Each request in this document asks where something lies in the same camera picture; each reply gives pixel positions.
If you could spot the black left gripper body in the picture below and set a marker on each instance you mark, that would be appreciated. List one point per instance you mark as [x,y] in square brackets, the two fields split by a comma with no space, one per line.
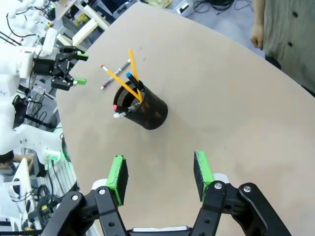
[46,66]

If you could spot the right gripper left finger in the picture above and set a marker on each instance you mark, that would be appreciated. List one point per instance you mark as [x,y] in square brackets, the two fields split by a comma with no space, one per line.
[98,211]

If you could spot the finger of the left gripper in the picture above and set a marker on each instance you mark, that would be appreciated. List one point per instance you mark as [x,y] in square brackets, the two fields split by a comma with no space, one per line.
[70,54]
[62,82]

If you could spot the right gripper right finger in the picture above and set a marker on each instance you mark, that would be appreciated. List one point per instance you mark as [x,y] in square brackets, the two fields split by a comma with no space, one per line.
[221,211]

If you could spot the yellow pencil pink eraser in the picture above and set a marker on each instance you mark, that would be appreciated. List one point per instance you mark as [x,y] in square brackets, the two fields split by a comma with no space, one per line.
[118,79]

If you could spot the black pen white end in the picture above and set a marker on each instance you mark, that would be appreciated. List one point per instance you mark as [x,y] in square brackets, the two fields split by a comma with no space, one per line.
[120,114]

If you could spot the black pen pink cap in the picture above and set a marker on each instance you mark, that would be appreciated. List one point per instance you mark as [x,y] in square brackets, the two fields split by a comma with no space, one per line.
[124,109]

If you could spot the black marker blue cap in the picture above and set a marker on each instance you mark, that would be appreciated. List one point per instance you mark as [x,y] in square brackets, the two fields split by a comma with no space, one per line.
[135,81]

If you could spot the person's right forearm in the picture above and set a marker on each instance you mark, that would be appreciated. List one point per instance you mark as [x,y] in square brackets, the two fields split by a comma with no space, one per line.
[258,12]

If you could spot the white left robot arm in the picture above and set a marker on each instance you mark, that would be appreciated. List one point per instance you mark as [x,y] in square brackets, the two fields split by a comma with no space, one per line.
[9,81]

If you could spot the black mesh pen holder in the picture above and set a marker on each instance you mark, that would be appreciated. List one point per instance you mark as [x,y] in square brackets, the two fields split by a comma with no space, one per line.
[152,113]

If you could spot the person's right hand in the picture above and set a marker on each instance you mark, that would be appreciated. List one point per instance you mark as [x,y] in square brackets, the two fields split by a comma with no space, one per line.
[257,37]

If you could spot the seated person black hair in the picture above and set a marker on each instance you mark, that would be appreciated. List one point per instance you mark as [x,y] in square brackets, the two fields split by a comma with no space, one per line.
[9,159]

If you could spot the person in olive shirt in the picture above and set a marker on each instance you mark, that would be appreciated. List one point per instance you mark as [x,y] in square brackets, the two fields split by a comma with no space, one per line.
[288,49]

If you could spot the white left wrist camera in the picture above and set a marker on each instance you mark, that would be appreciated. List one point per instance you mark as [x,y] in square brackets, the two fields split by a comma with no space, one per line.
[49,40]

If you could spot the white wooden frame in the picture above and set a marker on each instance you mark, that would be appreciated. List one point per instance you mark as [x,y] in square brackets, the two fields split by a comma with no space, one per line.
[85,30]

